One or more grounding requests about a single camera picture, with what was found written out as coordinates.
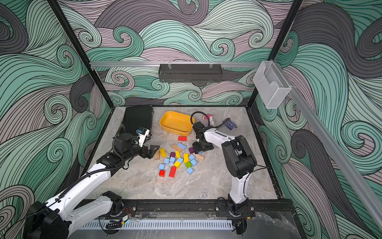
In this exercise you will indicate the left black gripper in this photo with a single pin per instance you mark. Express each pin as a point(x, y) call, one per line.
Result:
point(150, 153)

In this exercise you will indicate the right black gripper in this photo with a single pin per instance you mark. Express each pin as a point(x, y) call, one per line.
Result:
point(197, 149)

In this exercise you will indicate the blue cube bottom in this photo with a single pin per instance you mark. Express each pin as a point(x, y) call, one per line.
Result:
point(190, 171)

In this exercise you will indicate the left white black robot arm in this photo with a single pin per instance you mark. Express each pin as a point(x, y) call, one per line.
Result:
point(60, 216)

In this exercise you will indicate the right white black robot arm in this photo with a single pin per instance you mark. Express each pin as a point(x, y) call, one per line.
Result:
point(239, 159)

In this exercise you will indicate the natural wood block left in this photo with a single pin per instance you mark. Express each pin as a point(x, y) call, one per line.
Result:
point(157, 155)

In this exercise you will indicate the yellow block left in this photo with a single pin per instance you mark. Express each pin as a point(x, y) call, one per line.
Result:
point(163, 153)

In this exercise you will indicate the natural wood long block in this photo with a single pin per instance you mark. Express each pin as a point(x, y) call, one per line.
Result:
point(200, 157)

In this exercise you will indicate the blue long block top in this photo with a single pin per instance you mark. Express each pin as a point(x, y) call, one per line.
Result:
point(182, 146)

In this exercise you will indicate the yellow long block centre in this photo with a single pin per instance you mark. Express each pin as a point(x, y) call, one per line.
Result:
point(185, 158)

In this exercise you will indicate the natural wood block top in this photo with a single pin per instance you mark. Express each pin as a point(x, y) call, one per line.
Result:
point(176, 148)

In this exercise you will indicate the red flat block top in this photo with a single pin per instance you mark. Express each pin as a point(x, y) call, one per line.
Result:
point(182, 138)

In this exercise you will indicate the green cube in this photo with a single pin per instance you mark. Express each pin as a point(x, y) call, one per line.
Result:
point(188, 164)

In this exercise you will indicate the pink white small toy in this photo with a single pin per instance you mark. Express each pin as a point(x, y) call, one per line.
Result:
point(209, 119)

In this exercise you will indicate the red long block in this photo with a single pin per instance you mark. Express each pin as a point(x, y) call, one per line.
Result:
point(172, 172)

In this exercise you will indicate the yellow plastic basket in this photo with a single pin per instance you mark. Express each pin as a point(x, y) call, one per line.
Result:
point(177, 123)

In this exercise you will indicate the dark blue small card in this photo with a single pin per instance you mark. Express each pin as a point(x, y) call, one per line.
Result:
point(229, 124)

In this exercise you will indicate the black hard case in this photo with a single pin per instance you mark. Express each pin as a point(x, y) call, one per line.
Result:
point(136, 117)

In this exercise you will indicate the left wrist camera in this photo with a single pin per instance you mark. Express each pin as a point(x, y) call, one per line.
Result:
point(143, 134)

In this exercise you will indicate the black front rail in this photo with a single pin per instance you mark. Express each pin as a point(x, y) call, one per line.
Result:
point(215, 207)

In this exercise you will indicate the black wall shelf tray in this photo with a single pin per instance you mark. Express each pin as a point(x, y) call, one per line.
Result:
point(190, 73)

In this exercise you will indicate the white slotted cable duct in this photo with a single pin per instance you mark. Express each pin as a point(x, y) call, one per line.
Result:
point(181, 224)

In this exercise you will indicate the clear acrylic wall holder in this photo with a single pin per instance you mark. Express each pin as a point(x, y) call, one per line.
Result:
point(271, 82)

